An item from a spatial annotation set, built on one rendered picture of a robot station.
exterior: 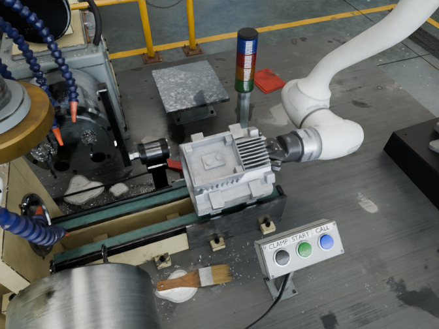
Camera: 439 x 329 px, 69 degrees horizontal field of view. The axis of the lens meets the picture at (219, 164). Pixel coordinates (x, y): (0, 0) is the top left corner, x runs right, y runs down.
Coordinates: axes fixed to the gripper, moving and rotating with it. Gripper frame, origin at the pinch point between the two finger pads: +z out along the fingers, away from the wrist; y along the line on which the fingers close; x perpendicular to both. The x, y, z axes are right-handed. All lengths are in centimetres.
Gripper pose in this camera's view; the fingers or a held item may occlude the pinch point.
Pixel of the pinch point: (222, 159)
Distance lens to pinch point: 79.8
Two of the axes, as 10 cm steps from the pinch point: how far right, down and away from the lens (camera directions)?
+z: -9.3, 1.7, -3.1
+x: -1.2, 6.7, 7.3
